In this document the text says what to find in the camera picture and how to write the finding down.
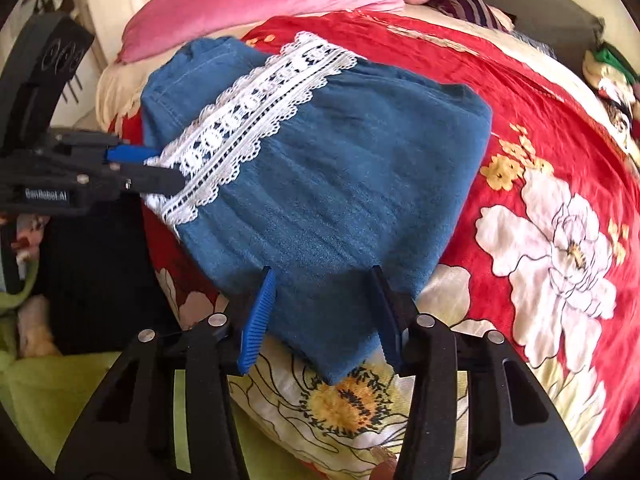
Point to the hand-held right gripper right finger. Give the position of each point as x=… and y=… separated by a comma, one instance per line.
x=390, y=330

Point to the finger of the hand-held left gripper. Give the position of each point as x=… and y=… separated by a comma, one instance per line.
x=150, y=180
x=132, y=153

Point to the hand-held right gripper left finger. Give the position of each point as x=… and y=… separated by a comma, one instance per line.
x=257, y=325

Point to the blue denim pants lace trim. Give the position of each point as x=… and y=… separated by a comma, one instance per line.
x=350, y=185

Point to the black cloth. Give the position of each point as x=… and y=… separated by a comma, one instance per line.
x=100, y=280

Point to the pink quilt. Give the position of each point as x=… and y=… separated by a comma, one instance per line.
x=260, y=0

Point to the light green cloth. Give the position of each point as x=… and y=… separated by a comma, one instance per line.
x=60, y=390

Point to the red floral blanket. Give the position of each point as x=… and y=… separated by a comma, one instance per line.
x=500, y=110

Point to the pile of clothes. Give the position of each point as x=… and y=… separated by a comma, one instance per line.
x=615, y=85

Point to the purple striped pillow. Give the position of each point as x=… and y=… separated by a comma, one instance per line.
x=465, y=5

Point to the grey headboard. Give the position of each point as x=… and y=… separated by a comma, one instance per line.
x=545, y=5

